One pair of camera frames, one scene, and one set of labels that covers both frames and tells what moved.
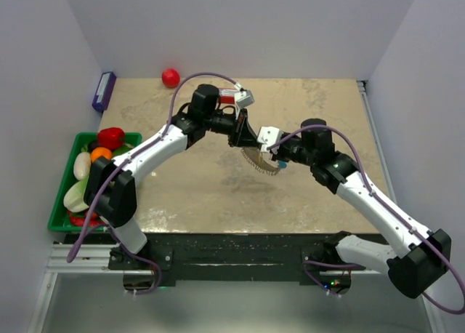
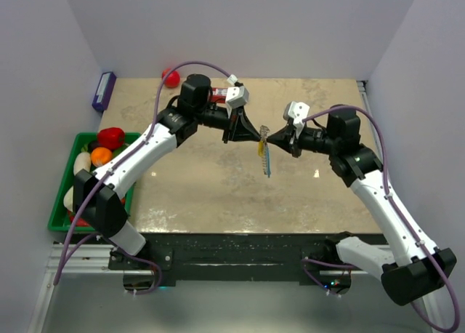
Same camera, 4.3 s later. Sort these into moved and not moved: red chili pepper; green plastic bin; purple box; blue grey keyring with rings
Moved: blue grey keyring with rings
Not moved: red chili pepper; purple box; green plastic bin
